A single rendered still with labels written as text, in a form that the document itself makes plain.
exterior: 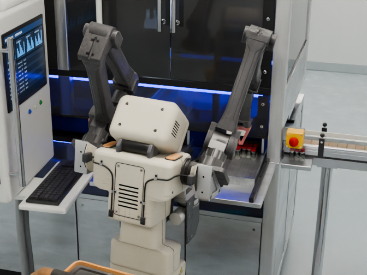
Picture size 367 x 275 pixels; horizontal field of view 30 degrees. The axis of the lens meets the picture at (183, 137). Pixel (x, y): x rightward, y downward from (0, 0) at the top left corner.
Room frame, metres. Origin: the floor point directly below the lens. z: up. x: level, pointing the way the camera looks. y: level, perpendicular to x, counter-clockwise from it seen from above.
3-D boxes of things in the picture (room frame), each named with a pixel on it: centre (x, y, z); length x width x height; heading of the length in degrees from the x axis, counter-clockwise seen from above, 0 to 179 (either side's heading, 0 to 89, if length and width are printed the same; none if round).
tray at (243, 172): (2.66, -0.20, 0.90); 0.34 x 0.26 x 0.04; 165
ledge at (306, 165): (2.74, -0.50, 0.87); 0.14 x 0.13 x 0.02; 165
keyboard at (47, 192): (2.63, 0.52, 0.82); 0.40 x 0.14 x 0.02; 169
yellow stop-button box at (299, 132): (2.71, -0.48, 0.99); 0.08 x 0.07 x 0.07; 165
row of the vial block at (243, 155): (2.77, -0.23, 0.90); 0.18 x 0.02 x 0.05; 75
